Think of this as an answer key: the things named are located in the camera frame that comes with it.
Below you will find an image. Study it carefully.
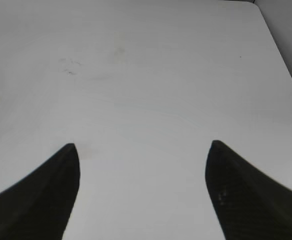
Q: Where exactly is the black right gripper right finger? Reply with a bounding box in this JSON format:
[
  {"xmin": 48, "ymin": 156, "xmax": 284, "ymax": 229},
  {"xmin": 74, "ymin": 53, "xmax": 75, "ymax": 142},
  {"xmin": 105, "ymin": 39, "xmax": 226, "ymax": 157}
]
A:
[{"xmin": 205, "ymin": 140, "xmax": 292, "ymax": 240}]

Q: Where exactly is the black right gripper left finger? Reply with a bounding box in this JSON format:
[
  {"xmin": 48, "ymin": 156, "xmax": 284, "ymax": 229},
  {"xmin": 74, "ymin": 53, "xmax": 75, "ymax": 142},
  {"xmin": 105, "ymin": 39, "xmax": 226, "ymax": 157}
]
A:
[{"xmin": 0, "ymin": 143, "xmax": 81, "ymax": 240}]

